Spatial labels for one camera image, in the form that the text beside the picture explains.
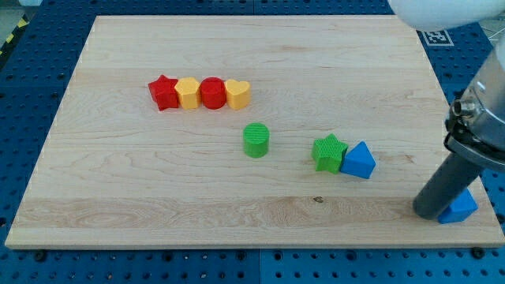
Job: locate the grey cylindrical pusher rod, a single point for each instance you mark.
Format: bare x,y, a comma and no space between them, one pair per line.
448,182

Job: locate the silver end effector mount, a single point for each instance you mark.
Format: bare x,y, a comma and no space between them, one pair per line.
475,122

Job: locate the blue triangle block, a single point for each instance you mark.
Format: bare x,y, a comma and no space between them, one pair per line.
359,162

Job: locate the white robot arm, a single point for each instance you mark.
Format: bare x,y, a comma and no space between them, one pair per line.
438,15

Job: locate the green star block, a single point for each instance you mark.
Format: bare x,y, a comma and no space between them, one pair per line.
328,153

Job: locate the red star block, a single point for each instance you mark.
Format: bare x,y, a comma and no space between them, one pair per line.
163,92

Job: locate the blue cube block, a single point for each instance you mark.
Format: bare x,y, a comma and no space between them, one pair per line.
460,209

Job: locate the fiducial marker tag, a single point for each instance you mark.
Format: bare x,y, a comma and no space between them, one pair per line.
438,39

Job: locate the green cylinder block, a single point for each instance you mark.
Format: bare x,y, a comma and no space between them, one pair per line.
256,140

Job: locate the yellow heart block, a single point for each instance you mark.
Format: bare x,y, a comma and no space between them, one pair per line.
238,93

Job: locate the red cylinder block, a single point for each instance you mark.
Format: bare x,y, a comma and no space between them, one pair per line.
213,93

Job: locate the yellow pentagon block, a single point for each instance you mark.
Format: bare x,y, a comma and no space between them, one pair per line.
188,90

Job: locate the wooden board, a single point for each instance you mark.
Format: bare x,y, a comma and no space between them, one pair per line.
116,172

